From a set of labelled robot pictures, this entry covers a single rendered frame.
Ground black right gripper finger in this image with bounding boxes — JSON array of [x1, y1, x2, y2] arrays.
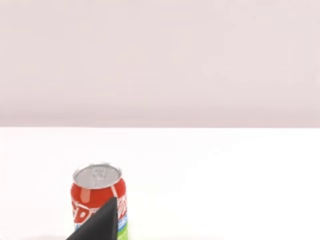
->
[[65, 196, 119, 240]]

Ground red soda can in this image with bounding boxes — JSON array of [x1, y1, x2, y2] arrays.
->
[[70, 163, 129, 240]]

